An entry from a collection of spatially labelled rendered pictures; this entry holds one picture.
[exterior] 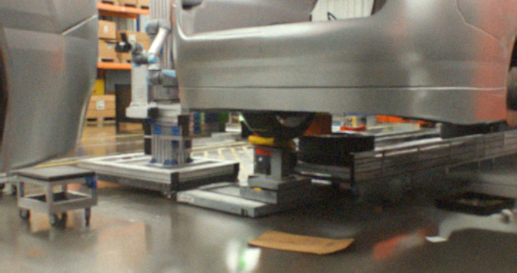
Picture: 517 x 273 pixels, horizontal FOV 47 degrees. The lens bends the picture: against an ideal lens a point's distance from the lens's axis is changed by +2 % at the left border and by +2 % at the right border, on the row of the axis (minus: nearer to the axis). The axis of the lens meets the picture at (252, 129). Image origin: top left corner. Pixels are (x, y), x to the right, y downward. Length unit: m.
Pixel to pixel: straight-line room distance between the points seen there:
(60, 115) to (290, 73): 1.70
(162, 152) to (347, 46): 2.86
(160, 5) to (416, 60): 3.06
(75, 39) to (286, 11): 3.15
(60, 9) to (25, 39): 0.12
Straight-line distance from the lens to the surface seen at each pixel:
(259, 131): 4.19
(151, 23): 4.93
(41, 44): 1.25
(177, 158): 5.16
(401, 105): 2.61
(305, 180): 4.35
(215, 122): 5.07
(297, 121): 4.36
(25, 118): 1.23
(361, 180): 4.70
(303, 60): 2.77
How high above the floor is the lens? 0.91
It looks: 4 degrees down
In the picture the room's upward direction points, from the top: straight up
